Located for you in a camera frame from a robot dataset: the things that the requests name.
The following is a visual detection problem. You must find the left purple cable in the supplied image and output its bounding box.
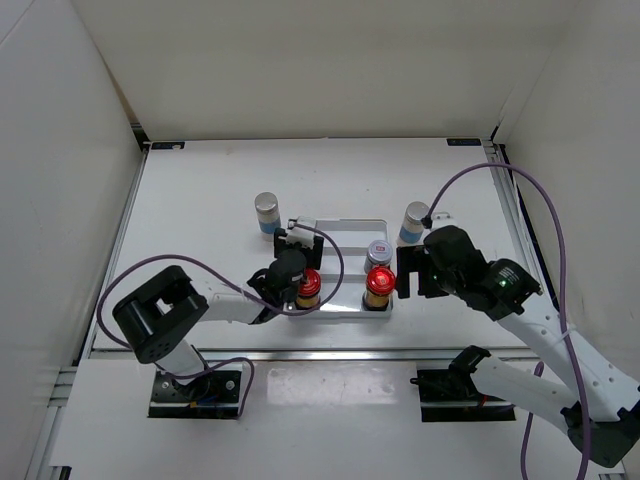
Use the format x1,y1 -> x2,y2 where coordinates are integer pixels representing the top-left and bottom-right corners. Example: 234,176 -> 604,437
95,227 -> 345,419

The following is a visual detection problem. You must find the blue corner label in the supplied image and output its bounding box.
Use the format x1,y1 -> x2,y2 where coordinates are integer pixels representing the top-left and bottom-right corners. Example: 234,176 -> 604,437
446,138 -> 482,147
150,141 -> 185,150

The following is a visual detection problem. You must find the short white-cap jar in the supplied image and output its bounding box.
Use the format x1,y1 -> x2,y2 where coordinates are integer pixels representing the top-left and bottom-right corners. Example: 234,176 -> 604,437
364,239 -> 393,273

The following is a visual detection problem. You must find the tall silver-cap bottle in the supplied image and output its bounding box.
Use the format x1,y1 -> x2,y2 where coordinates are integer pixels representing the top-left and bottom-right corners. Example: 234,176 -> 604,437
398,201 -> 429,245
254,192 -> 282,241

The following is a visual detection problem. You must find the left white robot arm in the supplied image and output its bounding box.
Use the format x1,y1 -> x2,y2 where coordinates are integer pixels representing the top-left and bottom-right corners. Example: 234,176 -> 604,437
96,221 -> 332,400

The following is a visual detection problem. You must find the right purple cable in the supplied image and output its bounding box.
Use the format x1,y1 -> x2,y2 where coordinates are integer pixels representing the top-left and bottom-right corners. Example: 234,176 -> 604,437
422,162 -> 591,480

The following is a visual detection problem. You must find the white divided tray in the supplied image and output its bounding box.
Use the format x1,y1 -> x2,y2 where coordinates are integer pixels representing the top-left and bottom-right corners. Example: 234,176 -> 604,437
301,219 -> 393,323

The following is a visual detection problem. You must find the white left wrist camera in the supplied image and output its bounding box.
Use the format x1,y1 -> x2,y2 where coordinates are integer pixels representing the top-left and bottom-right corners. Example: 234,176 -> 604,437
285,216 -> 317,249

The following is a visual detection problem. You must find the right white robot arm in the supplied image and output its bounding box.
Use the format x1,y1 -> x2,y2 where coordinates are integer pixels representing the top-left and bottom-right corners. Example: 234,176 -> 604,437
396,225 -> 639,468

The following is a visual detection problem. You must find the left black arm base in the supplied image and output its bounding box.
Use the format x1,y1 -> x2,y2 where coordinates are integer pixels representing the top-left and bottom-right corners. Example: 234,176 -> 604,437
147,366 -> 244,420

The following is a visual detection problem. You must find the purple cable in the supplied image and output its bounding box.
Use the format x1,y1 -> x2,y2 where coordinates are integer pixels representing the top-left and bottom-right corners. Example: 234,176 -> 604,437
95,227 -> 345,419
422,162 -> 591,480

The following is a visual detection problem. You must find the red-cap bottle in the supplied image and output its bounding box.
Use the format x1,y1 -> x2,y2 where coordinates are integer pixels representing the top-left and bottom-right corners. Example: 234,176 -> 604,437
295,268 -> 322,310
362,266 -> 396,311

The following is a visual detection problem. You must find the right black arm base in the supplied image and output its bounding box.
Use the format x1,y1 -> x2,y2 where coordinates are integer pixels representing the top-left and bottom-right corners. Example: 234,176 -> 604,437
409,369 -> 516,423

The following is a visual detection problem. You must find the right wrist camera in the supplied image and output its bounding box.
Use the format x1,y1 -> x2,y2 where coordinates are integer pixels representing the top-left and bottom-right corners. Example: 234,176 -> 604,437
430,212 -> 458,231

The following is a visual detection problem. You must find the left blue corner label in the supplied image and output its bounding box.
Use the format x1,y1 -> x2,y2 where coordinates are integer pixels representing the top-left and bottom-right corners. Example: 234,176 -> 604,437
150,141 -> 185,150

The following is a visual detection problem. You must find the right blue corner label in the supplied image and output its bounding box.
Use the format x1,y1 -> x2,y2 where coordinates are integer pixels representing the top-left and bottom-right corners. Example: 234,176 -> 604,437
446,138 -> 482,147

